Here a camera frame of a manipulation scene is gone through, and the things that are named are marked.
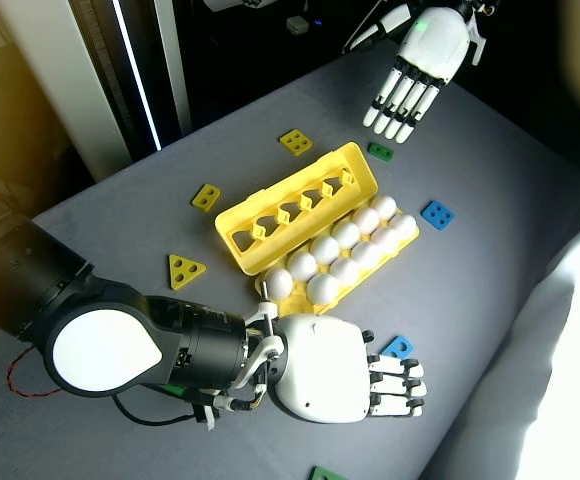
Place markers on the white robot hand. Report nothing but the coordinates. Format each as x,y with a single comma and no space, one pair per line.
435,45
320,370

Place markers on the yellow plastic egg carton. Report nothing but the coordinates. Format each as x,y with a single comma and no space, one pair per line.
357,162

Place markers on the white toy egg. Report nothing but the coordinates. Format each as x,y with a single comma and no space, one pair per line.
384,206
323,289
346,234
367,220
301,265
278,283
367,256
404,226
325,249
345,271
386,240

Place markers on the blue two-hole block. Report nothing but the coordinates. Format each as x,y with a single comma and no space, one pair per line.
392,350

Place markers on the green four-hole block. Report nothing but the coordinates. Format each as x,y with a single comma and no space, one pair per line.
330,475

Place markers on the green two-hole block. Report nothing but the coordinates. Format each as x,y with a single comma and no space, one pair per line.
381,155

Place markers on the grey table cloth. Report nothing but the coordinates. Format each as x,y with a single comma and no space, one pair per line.
470,165

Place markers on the white power adapter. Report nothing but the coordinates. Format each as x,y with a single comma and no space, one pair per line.
297,25

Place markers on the yellow four-hole block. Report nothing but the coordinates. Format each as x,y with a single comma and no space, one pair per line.
296,140

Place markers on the yellow triangle three-hole block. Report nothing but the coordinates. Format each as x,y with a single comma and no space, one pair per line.
184,270

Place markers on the blue four-hole block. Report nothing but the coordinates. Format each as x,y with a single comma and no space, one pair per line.
437,215

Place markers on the yellow two-hole block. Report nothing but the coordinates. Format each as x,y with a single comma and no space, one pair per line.
201,205

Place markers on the white LED light strip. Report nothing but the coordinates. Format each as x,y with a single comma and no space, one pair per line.
137,80

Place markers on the white frame pillar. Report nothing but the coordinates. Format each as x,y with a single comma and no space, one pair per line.
70,75

